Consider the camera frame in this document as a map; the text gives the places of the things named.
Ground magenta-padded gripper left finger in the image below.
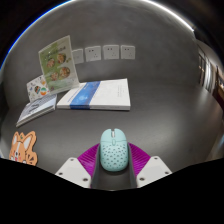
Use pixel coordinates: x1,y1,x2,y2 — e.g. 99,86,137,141
54,143,103,190

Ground mint green computer mouse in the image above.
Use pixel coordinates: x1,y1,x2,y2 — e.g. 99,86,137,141
99,128,129,172

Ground grey striped book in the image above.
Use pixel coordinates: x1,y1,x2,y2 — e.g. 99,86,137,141
15,93,58,128

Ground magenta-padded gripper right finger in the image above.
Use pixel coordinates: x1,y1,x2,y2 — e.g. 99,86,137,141
127,142,173,189

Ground white and blue book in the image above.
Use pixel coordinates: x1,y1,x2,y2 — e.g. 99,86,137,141
56,78,132,111

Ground white wall socket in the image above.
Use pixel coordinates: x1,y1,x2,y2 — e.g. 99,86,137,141
84,45,102,63
71,48,85,65
102,44,120,61
120,44,136,61

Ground orange dog-shaped mouse pad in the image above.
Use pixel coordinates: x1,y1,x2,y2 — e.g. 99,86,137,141
8,130,38,167

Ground green food menu sheet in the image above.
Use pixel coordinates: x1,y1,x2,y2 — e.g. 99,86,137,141
37,35,80,95

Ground white illustrated sticker card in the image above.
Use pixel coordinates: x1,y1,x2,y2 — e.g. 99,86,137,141
26,74,51,103

